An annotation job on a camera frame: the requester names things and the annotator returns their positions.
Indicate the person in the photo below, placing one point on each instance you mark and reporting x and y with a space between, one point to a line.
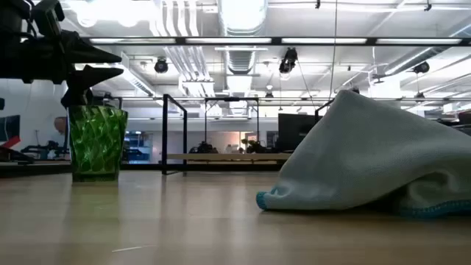
61 125

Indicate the black overhead frame bar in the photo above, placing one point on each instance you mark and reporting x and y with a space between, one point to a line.
276 41

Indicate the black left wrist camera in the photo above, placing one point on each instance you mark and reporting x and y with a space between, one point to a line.
48 16

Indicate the silver ventilation duct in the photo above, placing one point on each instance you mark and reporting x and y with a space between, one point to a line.
243 22

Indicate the black computer monitor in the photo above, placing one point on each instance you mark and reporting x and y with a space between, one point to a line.
296 132

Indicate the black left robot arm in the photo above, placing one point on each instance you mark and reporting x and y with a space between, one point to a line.
13 14

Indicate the black neighbouring station frame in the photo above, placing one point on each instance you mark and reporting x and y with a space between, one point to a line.
165 132

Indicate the light blue microfibre cloth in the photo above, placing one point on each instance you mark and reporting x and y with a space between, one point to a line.
368 154

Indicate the black ceiling-hung camera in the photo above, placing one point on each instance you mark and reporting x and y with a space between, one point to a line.
421 67
161 66
288 60

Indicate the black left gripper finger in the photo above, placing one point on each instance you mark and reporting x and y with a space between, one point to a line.
86 79
88 53

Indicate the wooden background table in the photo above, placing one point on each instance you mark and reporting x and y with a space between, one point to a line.
228 157

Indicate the green patterned glass cup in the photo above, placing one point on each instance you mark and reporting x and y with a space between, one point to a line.
96 143

